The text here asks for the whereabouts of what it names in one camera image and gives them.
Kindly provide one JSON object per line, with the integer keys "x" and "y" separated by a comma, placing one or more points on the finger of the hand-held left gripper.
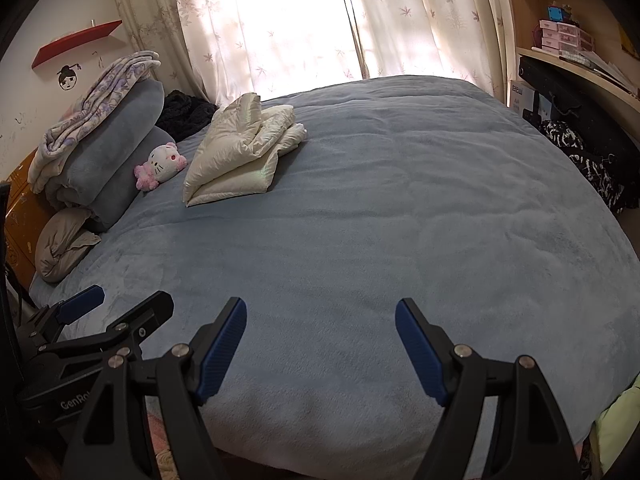
{"x": 80, "y": 302}
{"x": 147, "y": 312}

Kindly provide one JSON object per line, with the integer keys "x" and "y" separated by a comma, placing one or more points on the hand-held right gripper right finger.
{"x": 420, "y": 350}

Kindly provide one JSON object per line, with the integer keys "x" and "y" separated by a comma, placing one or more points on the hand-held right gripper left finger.
{"x": 220, "y": 355}

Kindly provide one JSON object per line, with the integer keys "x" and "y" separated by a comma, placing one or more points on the white puffer jacket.
{"x": 235, "y": 160}

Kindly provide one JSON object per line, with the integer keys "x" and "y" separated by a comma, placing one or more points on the beige pillow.
{"x": 62, "y": 245}

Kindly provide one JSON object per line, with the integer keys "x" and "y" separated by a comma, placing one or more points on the pink cloth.
{"x": 157, "y": 440}

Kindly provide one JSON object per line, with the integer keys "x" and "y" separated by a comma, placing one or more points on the grey-blue pillow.
{"x": 120, "y": 190}

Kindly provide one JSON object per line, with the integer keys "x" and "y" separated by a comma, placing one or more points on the pink white cat plush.
{"x": 162, "y": 162}

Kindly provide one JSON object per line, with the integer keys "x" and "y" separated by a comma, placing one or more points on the grey-blue fleece bed blanket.
{"x": 375, "y": 185}

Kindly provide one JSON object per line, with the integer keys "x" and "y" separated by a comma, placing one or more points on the grey-blue rolled blanket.
{"x": 115, "y": 130}

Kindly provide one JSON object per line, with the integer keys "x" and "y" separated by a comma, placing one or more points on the black knitted cloth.
{"x": 185, "y": 112}

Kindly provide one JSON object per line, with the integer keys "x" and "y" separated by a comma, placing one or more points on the purple floral folded blanket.
{"x": 100, "y": 95}

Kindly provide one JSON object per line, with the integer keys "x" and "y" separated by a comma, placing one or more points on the light green garment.
{"x": 617, "y": 430}

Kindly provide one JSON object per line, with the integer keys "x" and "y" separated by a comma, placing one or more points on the black white patterned cloth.
{"x": 585, "y": 165}

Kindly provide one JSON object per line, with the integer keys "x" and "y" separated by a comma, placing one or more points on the white cardboard box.
{"x": 522, "y": 97}

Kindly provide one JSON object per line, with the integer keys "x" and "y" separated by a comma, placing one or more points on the black bag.
{"x": 590, "y": 105}

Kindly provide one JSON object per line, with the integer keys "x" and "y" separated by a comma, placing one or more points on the floral sheer curtain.
{"x": 260, "y": 25}
{"x": 425, "y": 20}

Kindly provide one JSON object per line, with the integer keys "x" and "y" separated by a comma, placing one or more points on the pile of papers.
{"x": 610, "y": 70}

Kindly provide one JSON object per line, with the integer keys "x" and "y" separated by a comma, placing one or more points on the pink drawer organiser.
{"x": 562, "y": 37}

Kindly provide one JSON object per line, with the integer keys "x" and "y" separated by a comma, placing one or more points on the yellow cloth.
{"x": 627, "y": 40}

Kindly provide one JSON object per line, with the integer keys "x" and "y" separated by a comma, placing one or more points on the black face wall sticker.
{"x": 68, "y": 78}

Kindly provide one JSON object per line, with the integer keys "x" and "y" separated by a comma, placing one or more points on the red wall shelf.
{"x": 75, "y": 42}

